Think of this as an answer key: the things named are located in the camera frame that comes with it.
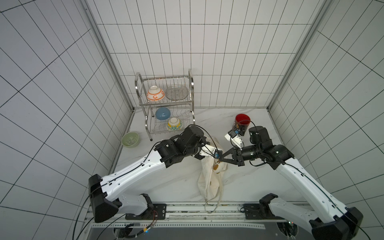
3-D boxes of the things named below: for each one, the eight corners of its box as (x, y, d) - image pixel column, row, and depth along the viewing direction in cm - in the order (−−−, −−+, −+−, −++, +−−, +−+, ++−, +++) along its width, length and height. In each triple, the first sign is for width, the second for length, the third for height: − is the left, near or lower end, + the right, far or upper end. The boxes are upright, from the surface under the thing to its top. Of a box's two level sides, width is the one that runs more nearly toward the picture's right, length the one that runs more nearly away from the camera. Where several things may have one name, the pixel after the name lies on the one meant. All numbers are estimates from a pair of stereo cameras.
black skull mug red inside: (233, 135, 105) (237, 126, 97) (231, 122, 112) (234, 113, 104) (248, 135, 105) (252, 126, 97) (244, 122, 112) (248, 113, 104)
